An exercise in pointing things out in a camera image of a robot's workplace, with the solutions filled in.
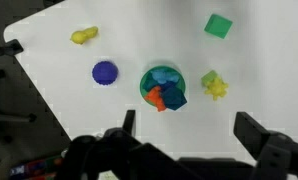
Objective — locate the orange toy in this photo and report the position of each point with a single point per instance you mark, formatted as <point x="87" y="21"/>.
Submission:
<point x="155" y="96"/>

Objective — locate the light green cube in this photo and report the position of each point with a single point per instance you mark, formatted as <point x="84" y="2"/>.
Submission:
<point x="209" y="77"/>

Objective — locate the purple ribbed ball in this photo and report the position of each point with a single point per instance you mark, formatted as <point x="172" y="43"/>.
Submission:
<point x="104" y="72"/>

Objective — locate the green bowl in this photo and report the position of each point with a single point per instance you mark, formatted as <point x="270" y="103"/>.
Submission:
<point x="142" y="87"/>

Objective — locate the yellow bear toy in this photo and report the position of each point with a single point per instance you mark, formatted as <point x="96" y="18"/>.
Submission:
<point x="84" y="35"/>

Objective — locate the yellow spiky toy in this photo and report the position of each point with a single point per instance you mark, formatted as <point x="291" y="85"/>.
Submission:
<point x="216" y="89"/>

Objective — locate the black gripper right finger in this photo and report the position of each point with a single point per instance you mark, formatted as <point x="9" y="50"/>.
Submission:
<point x="252" y="131"/>

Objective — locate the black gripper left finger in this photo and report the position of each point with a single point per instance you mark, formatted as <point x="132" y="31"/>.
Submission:
<point x="129" y="121"/>

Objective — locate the dark teal block toy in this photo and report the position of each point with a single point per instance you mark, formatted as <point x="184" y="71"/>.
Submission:
<point x="173" y="97"/>

